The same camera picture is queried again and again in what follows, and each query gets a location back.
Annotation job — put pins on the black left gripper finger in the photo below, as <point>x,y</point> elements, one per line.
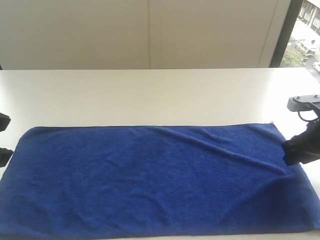
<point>4,122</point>
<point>5,155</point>

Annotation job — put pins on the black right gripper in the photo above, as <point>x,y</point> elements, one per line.
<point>307,143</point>

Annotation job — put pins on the blue microfiber towel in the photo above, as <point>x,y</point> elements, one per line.
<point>81,183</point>

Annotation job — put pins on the white car outside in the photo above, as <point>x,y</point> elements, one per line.
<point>316,66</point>

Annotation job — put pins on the white bus outside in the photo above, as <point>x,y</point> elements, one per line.
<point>309,47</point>

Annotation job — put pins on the dark window frame post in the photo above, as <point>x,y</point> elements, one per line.
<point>285,33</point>

